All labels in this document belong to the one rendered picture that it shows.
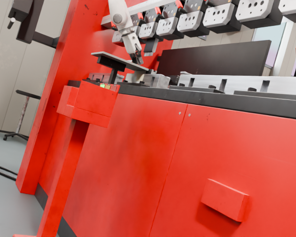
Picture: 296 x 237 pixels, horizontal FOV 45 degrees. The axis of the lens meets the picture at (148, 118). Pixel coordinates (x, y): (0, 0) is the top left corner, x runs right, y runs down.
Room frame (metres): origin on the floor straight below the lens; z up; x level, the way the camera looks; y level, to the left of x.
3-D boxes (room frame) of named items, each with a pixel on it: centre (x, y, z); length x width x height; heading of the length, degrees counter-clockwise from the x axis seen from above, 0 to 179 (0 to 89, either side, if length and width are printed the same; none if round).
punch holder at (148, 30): (1.96, 0.11, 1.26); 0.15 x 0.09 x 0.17; 29
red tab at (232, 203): (0.96, -0.26, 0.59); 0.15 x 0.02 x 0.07; 29
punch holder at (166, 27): (1.78, 0.02, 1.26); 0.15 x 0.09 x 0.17; 29
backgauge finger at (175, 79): (2.02, -0.04, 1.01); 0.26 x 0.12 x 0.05; 119
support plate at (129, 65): (1.86, 0.23, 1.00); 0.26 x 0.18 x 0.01; 119
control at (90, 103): (1.48, 0.26, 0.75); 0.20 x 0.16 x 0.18; 31
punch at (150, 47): (1.93, 0.10, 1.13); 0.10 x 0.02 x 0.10; 29
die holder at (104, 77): (2.42, 0.36, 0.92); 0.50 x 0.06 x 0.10; 29
